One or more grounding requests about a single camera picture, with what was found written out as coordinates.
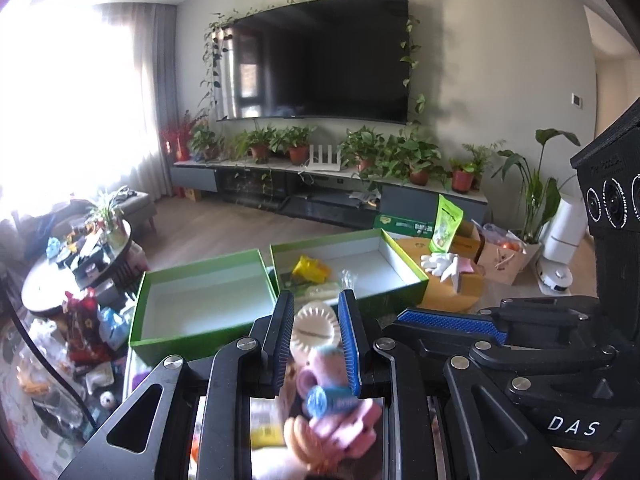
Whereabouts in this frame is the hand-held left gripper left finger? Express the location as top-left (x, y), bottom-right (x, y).
top-left (57, 290), bottom-right (296, 480)

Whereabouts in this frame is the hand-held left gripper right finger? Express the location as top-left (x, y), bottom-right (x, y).
top-left (338, 290), bottom-right (556, 480)

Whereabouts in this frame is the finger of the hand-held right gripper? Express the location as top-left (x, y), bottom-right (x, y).
top-left (382, 325), bottom-right (631, 407)
top-left (395, 296), bottom-right (601, 346)

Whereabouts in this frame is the clear plastic bag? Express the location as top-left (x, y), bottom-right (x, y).
top-left (277, 270), bottom-right (358, 308)

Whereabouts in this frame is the pink and orange plush toy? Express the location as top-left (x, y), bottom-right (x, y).
top-left (282, 342), bottom-right (383, 471)

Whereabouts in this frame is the green gift box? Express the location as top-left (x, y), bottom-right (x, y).
top-left (270, 228), bottom-right (430, 321)
top-left (129, 249), bottom-right (278, 366)

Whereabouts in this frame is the yellow plastic bag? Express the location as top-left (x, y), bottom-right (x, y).
top-left (292, 255), bottom-right (331, 283)

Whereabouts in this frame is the round wooden table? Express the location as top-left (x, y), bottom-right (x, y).
top-left (395, 236), bottom-right (486, 313)

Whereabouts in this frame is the white dumpling mold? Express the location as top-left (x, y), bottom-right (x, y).
top-left (292, 302), bottom-right (343, 366)

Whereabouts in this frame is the white folded stand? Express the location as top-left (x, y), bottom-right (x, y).
top-left (452, 255), bottom-right (473, 293)

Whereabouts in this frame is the white glove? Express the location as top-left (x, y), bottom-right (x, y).
top-left (420, 252), bottom-right (458, 281)

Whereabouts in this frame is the tall white appliance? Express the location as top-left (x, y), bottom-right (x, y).
top-left (542, 197), bottom-right (588, 266)

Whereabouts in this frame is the kraft paper bag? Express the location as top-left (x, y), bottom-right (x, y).
top-left (475, 240), bottom-right (528, 286)

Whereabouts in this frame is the brown cardboard box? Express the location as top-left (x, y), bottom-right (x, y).
top-left (452, 220), bottom-right (486, 266)

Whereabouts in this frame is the yellow green card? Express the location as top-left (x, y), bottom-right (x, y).
top-left (250, 399), bottom-right (287, 450)

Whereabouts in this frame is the green stand-up pouch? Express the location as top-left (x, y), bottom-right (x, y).
top-left (427, 195), bottom-right (466, 256)

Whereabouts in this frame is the clear bag with orange fruit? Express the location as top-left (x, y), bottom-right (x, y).
top-left (482, 222), bottom-right (526, 256)

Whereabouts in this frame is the green printed carton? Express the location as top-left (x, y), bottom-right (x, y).
top-left (374, 212), bottom-right (436, 240)

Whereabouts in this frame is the tall floor plant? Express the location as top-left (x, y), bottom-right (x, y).
top-left (492, 129), bottom-right (581, 261)

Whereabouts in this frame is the grey television cabinet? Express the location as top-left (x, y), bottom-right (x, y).
top-left (170, 157), bottom-right (488, 236)

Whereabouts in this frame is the light blue plastic bag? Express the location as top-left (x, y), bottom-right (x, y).
top-left (97, 305), bottom-right (131, 351)

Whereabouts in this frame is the row of potted plants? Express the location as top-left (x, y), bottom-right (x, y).
top-left (187, 120), bottom-right (496, 196)

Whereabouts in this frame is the red orange snack packet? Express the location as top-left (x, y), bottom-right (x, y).
top-left (62, 287), bottom-right (112, 366)

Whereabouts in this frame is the black box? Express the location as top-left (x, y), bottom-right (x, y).
top-left (71, 252), bottom-right (108, 286)

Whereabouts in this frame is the small spider plant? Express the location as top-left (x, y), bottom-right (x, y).
top-left (87, 187), bottom-right (131, 236)

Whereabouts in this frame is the red flower arrangement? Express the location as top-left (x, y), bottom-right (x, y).
top-left (160, 110), bottom-right (196, 161)

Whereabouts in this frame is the round dark coffee table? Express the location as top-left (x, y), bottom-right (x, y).
top-left (22, 217), bottom-right (148, 316)

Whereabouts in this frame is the grey curtain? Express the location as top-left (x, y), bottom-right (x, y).
top-left (150, 4), bottom-right (179, 201)

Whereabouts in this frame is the white sheer curtain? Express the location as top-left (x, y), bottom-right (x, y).
top-left (90, 2), bottom-right (166, 201)

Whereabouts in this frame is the bright window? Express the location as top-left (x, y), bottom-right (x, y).
top-left (0, 5), bottom-right (151, 221)

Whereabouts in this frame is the black wall television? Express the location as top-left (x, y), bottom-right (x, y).
top-left (217, 0), bottom-right (410, 126)

